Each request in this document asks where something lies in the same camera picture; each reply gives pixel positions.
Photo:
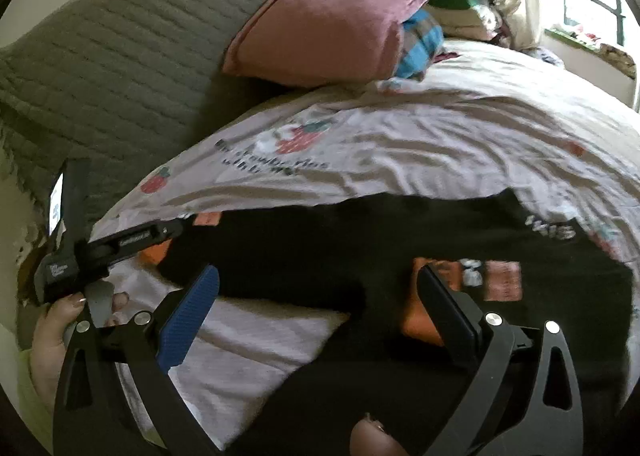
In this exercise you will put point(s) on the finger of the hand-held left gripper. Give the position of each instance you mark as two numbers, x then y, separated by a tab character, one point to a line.
145	234

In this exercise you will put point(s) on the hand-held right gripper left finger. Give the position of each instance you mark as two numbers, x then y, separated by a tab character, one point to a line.
192	316

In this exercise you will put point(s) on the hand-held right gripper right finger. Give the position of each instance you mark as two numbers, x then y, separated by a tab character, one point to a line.
450	318

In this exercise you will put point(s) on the black printed t-shirt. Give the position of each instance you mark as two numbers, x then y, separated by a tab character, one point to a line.
325	246

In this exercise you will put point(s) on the pile of patterned clothes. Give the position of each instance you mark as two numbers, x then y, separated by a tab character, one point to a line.
492	21

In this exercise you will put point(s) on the stack of folded clothes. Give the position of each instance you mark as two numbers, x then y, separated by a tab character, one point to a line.
452	11

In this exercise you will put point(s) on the person's left hand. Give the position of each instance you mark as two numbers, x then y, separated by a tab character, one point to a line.
50	346

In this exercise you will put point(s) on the person's right hand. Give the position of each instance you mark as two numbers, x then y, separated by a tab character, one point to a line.
377	441

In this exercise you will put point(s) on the grey quilted headboard cover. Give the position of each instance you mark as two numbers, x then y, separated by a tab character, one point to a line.
125	46

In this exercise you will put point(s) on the pink strawberry print bedsheet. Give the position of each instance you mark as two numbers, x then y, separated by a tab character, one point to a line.
425	136

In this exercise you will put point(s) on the dark maroon cloth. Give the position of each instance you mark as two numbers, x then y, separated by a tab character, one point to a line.
445	56

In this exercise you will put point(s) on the pink pillow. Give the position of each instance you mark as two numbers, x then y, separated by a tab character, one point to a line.
320	26

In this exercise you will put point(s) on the blue plaid blanket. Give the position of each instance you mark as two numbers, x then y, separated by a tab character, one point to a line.
420	46

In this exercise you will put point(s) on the patterned cloth on sill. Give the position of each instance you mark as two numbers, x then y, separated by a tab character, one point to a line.
620	58

